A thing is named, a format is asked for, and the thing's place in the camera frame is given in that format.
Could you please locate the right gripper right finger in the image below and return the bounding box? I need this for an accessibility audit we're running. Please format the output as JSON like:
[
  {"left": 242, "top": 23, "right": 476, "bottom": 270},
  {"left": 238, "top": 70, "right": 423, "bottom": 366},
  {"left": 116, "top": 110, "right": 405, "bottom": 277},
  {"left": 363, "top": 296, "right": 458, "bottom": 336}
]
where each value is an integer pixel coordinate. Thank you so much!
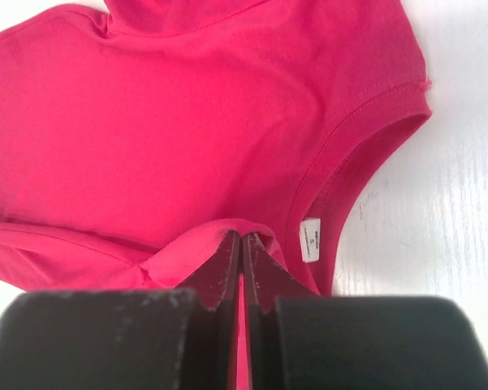
[{"left": 242, "top": 233, "right": 488, "bottom": 389}]

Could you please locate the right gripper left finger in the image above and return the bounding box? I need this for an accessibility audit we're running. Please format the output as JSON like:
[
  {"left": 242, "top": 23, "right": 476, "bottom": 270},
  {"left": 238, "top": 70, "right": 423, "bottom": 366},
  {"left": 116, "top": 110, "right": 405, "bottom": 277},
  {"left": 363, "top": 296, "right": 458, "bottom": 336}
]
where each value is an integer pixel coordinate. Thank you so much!
[{"left": 0, "top": 232, "right": 240, "bottom": 389}]

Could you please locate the pink t shirt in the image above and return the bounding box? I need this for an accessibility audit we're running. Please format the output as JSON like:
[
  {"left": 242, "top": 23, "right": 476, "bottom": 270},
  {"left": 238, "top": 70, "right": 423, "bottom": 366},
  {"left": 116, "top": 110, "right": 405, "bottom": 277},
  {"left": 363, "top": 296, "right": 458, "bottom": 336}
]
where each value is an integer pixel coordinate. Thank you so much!
[{"left": 0, "top": 1, "right": 430, "bottom": 389}]

